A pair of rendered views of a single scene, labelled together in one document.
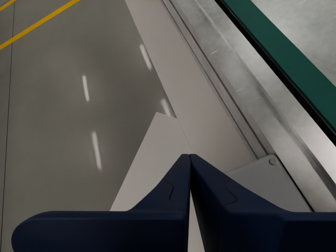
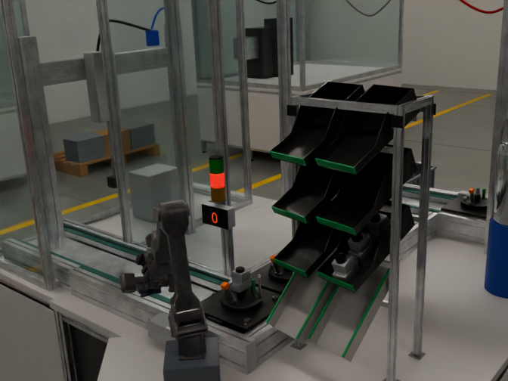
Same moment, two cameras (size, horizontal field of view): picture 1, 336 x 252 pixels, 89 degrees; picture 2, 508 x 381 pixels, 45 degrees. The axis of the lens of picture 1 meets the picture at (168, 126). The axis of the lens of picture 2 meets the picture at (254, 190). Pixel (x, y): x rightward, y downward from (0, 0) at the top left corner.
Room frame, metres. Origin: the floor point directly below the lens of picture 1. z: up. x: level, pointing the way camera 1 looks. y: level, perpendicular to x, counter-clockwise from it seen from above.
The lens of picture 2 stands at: (-0.98, 1.50, 1.94)
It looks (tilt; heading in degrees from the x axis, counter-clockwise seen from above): 18 degrees down; 292
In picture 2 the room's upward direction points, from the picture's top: 2 degrees counter-clockwise
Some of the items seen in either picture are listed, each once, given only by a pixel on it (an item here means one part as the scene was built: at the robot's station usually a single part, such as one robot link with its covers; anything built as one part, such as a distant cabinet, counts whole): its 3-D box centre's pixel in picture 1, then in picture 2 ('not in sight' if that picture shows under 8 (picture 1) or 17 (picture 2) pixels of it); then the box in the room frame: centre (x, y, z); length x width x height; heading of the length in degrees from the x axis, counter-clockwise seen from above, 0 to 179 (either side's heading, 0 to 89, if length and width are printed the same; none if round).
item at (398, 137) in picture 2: not in sight; (357, 231); (-0.63, -0.18, 1.26); 0.36 x 0.21 x 0.80; 162
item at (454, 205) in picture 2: not in sight; (477, 196); (-0.93, -1.35, 1.01); 0.24 x 0.24 x 0.13; 72
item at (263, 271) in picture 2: not in sight; (287, 264); (-0.33, -0.41, 1.01); 0.24 x 0.24 x 0.13; 72
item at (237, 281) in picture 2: not in sight; (242, 277); (-0.25, -0.18, 1.06); 0.08 x 0.04 x 0.07; 72
